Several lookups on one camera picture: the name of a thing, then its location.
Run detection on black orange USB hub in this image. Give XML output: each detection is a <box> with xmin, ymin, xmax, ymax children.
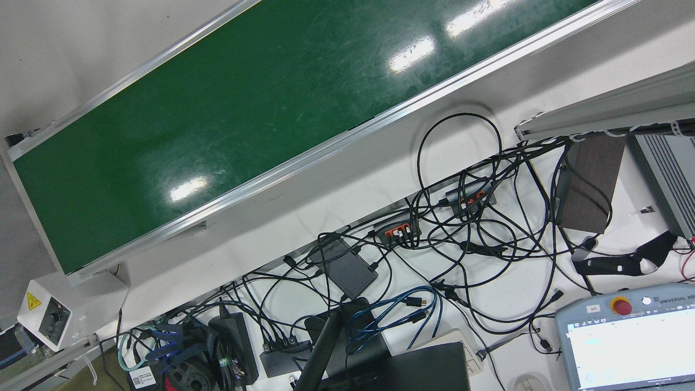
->
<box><xmin>374</xmin><ymin>213</ymin><xmax>421</xmax><ymax>245</ymax></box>
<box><xmin>445</xmin><ymin>182</ymin><xmax>497</xmax><ymax>212</ymax></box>

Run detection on grey flat box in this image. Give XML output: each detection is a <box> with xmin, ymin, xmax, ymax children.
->
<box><xmin>315</xmin><ymin>236</ymin><xmax>379</xmax><ymax>300</ymax></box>

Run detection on green conveyor belt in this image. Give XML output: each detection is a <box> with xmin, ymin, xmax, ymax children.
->
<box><xmin>0</xmin><ymin>0</ymin><xmax>647</xmax><ymax>287</ymax></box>

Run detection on black monitor stand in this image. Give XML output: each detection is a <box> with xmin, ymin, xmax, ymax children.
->
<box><xmin>295</xmin><ymin>298</ymin><xmax>393</xmax><ymax>391</ymax></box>

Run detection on black port hub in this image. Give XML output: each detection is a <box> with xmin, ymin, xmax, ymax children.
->
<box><xmin>260</xmin><ymin>339</ymin><xmax>313</xmax><ymax>378</ymax></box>

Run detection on black power adapter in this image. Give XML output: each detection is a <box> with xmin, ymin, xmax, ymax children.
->
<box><xmin>209</xmin><ymin>312</ymin><xmax>260</xmax><ymax>386</ymax></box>

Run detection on white keyboard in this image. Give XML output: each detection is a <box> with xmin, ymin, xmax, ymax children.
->
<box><xmin>418</xmin><ymin>329</ymin><xmax>484</xmax><ymax>375</ymax></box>

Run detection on black metal flange disc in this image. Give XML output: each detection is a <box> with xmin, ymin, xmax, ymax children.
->
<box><xmin>163</xmin><ymin>358</ymin><xmax>215</xmax><ymax>391</ymax></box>

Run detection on brown wooden block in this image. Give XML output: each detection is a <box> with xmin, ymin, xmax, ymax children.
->
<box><xmin>557</xmin><ymin>135</ymin><xmax>626</xmax><ymax>234</ymax></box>

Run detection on white mouse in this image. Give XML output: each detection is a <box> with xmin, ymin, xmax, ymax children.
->
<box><xmin>513</xmin><ymin>374</ymin><xmax>546</xmax><ymax>391</ymax></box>

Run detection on white QR code label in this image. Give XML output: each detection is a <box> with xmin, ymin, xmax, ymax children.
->
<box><xmin>129</xmin><ymin>367</ymin><xmax>158</xmax><ymax>389</ymax></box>

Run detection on aluminium profile beam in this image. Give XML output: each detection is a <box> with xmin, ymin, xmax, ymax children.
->
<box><xmin>515</xmin><ymin>61</ymin><xmax>695</xmax><ymax>142</ymax></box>

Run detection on white conveyor control box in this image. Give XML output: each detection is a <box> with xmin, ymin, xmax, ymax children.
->
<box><xmin>16</xmin><ymin>270</ymin><xmax>130</xmax><ymax>352</ymax></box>

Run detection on white zip tie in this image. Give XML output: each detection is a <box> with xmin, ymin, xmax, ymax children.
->
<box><xmin>81</xmin><ymin>353</ymin><xmax>98</xmax><ymax>386</ymax></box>

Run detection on grey teach pendant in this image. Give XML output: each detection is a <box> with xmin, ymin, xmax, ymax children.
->
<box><xmin>554</xmin><ymin>282</ymin><xmax>695</xmax><ymax>391</ymax></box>

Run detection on grey ribbed metal device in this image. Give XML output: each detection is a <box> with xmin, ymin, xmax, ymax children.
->
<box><xmin>627</xmin><ymin>133</ymin><xmax>695</xmax><ymax>239</ymax></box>

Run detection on black looped cable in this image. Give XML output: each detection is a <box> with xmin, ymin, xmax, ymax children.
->
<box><xmin>417</xmin><ymin>113</ymin><xmax>503</xmax><ymax>218</ymax></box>

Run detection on teal cable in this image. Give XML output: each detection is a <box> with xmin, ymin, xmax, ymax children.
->
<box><xmin>117</xmin><ymin>331</ymin><xmax>147</xmax><ymax>373</ymax></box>

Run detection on black flat bracket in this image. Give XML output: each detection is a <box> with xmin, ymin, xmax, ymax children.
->
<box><xmin>572</xmin><ymin>231</ymin><xmax>678</xmax><ymax>278</ymax></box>

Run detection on red wire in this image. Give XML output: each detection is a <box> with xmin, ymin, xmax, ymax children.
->
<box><xmin>673</xmin><ymin>236</ymin><xmax>695</xmax><ymax>283</ymax></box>

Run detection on aluminium frame rail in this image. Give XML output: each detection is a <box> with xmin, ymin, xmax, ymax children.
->
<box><xmin>0</xmin><ymin>334</ymin><xmax>101</xmax><ymax>391</ymax></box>

